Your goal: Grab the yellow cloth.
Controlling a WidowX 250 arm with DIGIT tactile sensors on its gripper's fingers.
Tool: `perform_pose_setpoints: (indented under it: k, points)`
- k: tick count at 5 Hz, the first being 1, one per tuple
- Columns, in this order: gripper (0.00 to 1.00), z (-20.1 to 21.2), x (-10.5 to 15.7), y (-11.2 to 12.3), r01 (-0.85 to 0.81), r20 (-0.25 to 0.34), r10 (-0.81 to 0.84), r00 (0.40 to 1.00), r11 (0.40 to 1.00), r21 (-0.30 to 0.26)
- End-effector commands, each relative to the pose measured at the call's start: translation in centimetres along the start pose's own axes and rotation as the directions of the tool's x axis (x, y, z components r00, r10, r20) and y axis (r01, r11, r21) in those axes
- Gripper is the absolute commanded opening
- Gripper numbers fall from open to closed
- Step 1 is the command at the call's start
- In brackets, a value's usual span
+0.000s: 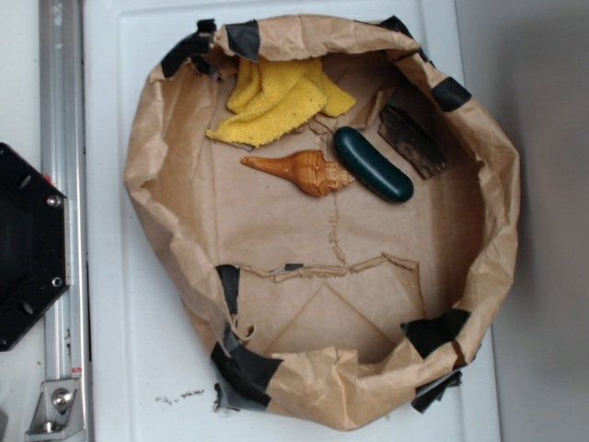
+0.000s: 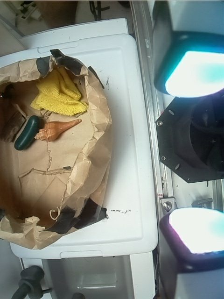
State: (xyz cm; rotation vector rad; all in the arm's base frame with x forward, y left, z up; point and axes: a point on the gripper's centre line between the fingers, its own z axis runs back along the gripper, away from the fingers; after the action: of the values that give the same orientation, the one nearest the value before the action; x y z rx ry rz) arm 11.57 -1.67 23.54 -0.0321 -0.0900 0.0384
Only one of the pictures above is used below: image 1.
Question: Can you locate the brown paper bag tray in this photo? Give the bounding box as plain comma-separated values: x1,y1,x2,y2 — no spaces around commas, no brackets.
124,15,520,431

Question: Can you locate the dark green oblong capsule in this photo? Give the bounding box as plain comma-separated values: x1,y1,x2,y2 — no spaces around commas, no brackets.
333,126,414,203

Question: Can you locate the metal corner bracket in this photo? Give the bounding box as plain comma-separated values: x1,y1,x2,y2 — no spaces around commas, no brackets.
25,378,85,441

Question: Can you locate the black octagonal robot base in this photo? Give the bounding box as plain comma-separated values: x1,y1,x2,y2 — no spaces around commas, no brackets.
0,143,69,352

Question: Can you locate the yellow cloth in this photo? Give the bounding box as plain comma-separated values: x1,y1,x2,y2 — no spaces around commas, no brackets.
206,58,356,148

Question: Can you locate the orange conch seashell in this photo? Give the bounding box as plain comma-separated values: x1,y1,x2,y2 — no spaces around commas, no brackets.
240,150,355,197

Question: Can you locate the aluminium extrusion rail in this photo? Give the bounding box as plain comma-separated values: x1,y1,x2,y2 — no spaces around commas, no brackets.
39,1,94,441

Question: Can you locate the dark wooden block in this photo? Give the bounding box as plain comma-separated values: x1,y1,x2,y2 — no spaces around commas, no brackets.
378,104,447,179

